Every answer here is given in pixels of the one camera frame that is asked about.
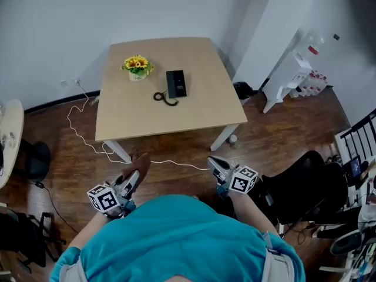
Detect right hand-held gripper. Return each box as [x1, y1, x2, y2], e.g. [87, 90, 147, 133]
[207, 155, 259, 199]

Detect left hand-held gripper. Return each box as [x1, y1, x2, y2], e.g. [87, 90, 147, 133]
[86, 170, 141, 220]

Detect brown cloth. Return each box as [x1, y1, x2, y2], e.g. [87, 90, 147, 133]
[121, 152, 152, 194]

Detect black desk phone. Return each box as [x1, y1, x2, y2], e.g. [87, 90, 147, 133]
[166, 69, 188, 99]

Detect person's left forearm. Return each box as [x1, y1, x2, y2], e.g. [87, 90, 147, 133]
[66, 211, 112, 250]

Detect person's right forearm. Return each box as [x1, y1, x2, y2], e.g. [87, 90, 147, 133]
[233, 191, 280, 238]

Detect light wooden desk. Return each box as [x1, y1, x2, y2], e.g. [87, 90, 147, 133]
[95, 36, 249, 164]

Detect black bag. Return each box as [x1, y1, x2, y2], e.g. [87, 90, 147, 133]
[233, 81, 255, 101]

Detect person's teal shirt torso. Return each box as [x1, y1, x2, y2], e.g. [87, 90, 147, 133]
[49, 194, 307, 282]

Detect black round table base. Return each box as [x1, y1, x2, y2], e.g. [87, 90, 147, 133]
[18, 139, 51, 182]

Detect black office chair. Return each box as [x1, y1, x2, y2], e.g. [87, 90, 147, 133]
[260, 150, 350, 226]

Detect white shelf unit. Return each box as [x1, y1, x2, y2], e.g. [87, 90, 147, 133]
[261, 51, 314, 115]

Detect potted yellow sunflowers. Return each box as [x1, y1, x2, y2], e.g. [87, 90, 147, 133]
[120, 54, 155, 82]

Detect black folding chair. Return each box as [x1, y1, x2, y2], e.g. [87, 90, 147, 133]
[0, 209, 67, 274]

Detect round beige side table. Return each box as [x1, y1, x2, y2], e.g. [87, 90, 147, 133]
[0, 99, 25, 189]

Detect group of red-capped bottles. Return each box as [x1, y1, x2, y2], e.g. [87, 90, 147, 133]
[289, 70, 329, 99]

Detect small display screen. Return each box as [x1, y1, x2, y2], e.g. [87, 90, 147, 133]
[348, 155, 363, 176]

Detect black metal rack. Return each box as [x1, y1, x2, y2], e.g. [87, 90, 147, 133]
[340, 108, 376, 159]

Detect white swivel chair base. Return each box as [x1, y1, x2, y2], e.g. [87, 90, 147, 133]
[318, 227, 376, 276]

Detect clear water jug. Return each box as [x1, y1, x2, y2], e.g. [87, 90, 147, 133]
[301, 29, 326, 56]

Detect white floor cable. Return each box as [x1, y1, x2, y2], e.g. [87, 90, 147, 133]
[67, 82, 212, 170]

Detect thin black floor cable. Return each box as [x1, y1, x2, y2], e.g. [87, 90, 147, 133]
[38, 183, 80, 234]

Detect black coiled phone cord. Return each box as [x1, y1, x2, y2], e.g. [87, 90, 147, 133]
[153, 89, 180, 107]

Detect grey shoulder strap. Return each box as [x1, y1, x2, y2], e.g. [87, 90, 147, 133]
[260, 230, 295, 282]
[59, 260, 89, 282]

